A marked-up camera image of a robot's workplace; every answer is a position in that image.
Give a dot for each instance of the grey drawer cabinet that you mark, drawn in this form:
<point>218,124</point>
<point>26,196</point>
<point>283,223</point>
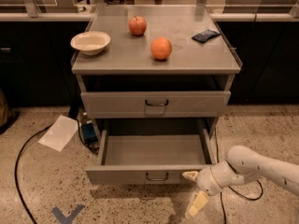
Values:
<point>153,67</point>

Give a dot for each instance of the orange fruit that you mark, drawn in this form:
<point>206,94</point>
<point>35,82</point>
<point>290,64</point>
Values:
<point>161,48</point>

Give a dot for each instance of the grey drawer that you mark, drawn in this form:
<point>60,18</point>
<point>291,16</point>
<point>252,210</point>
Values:
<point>150,159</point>
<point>155,104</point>

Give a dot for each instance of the white bowl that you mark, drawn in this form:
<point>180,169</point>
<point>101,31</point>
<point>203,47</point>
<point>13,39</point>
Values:
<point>91,42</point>

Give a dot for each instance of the dark blue sponge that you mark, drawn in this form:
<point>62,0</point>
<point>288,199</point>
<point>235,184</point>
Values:
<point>203,37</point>

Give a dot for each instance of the person's black sneakers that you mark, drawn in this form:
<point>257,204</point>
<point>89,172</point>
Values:
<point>114,2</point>

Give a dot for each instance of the grey top drawer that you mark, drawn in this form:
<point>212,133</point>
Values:
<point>155,104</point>

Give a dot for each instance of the tan bag at left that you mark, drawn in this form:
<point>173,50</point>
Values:
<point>7,116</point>

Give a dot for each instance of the white paper sheet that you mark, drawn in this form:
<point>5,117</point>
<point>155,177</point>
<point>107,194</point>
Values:
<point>59,133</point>

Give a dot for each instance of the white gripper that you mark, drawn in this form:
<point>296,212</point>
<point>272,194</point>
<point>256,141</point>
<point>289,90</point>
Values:
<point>206,180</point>

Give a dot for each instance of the red apple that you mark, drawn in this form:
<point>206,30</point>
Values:
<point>137,25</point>

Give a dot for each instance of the blue power box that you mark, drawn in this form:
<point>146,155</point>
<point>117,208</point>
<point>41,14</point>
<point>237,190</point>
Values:
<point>88,133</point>

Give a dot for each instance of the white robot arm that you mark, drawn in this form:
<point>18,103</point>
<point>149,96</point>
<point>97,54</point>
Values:
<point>241,166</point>

